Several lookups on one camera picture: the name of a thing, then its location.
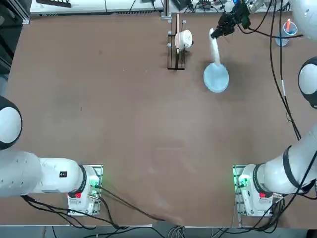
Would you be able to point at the orange marker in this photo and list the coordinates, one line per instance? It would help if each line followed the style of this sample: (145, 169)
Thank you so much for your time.
(289, 26)

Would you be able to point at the white plate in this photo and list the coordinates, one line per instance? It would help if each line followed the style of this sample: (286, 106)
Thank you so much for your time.
(215, 49)

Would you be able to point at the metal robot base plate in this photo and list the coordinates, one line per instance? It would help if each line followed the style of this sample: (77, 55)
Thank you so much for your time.
(235, 173)
(99, 171)

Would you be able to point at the black flat device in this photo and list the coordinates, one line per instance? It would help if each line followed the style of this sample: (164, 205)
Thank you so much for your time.
(54, 3)

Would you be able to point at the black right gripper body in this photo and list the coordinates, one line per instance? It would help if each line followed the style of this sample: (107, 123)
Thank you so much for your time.
(241, 15)

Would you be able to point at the white mug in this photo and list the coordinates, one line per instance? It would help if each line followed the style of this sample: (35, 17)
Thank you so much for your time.
(183, 38)

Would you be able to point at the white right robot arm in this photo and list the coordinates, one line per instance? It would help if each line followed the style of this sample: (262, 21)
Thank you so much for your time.
(272, 178)

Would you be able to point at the pale blue plate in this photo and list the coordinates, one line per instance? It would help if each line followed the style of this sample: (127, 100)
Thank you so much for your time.
(216, 79)

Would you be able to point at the blue pen cup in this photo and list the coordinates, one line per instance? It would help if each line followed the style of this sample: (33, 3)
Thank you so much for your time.
(284, 42)

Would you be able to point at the aluminium rail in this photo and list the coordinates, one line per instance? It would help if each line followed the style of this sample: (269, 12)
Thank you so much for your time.
(23, 12)

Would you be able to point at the aluminium frame post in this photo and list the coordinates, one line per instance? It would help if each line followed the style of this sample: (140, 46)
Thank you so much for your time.
(165, 7)

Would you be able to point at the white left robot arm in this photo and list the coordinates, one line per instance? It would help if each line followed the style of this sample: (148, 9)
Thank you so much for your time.
(49, 178)

